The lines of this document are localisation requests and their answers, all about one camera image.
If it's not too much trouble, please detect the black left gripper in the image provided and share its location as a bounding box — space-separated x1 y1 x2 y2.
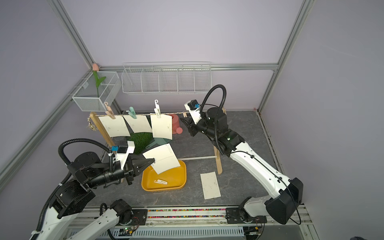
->
88 154 155 188

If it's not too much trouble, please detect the pink watering can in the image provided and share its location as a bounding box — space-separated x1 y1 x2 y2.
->
169 114 183 134

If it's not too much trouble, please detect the green dustpan brush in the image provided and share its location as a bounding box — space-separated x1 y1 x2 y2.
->
146 138 172 150

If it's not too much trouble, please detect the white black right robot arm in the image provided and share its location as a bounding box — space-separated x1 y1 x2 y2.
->
180 105 304 225

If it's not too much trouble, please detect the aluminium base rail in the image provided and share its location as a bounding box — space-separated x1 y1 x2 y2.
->
97 206 319 240

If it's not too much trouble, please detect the pink artificial tulip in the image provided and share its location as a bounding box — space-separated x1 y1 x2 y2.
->
92 63 106 97

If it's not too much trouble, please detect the wooden drying rack frame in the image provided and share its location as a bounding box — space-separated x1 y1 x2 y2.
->
87 112 223 175

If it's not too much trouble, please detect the white wire basket long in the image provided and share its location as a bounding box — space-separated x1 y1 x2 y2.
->
121 62 213 95

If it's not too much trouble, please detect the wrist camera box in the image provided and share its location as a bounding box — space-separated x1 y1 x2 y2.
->
112 141 135 170
185 100 202 125

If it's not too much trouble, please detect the black corrugated cable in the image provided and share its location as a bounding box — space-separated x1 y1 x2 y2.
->
199 84 228 155
35 137 115 233

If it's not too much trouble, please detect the green artificial grass mat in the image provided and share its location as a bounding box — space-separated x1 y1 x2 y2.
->
130 132 153 154

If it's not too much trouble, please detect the twine string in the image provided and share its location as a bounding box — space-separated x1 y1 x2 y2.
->
95 111 187 118

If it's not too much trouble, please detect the black corrugated right cable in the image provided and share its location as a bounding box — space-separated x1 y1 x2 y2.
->
199 84 228 155

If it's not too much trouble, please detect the black corrugated left cable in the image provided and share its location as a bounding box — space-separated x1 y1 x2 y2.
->
35 137 115 233

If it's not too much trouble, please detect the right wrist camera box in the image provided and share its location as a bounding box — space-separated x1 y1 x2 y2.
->
185 100 202 125

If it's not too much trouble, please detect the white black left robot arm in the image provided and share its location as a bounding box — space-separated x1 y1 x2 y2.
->
31 152 155 240

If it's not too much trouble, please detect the green clothespin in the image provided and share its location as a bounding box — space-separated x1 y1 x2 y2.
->
126 107 137 119

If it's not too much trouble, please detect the white hook clothespin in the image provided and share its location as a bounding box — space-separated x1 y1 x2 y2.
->
154 100 161 118
154 179 168 185

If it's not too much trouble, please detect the yellow plastic tray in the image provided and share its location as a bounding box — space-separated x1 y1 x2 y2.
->
141 160 187 192

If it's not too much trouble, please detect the white mesh basket small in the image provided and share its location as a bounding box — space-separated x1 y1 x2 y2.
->
72 72 122 112

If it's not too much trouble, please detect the postcard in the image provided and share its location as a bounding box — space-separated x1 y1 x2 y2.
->
200 172 221 200
99 116 130 138
151 114 173 140
123 115 152 133
143 144 181 175

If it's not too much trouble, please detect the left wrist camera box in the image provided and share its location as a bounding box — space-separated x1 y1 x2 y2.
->
112 141 135 170

